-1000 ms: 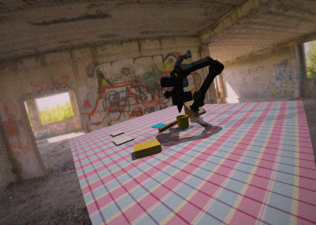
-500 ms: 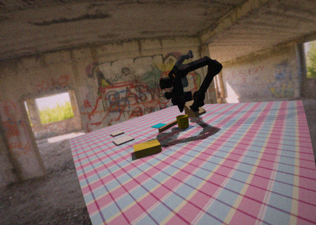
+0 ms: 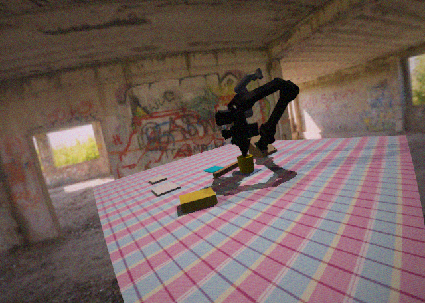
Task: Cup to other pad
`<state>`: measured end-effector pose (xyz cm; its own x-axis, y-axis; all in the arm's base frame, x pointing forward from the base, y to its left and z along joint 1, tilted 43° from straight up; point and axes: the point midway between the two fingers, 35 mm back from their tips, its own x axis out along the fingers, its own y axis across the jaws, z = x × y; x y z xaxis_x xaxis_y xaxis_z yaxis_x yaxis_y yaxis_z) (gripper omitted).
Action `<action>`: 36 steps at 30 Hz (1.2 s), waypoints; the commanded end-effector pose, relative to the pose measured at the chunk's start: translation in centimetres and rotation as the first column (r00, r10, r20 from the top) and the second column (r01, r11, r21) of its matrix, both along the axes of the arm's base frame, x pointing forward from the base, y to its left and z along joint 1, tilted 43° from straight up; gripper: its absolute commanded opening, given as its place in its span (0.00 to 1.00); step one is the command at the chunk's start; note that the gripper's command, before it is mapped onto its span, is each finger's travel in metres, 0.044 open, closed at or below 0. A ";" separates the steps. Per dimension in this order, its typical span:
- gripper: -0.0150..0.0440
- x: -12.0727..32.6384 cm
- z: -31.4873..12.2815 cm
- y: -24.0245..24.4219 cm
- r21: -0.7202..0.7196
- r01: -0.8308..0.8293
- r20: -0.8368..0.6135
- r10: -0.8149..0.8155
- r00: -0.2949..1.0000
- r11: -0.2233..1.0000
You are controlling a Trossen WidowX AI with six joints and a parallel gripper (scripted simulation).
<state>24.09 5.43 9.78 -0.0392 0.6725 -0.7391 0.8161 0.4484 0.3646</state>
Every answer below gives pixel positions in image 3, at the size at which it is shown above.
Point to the brown flat bar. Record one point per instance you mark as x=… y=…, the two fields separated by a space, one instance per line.
x=225 y=170

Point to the beige flat square pad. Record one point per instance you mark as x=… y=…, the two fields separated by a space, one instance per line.
x=157 y=179

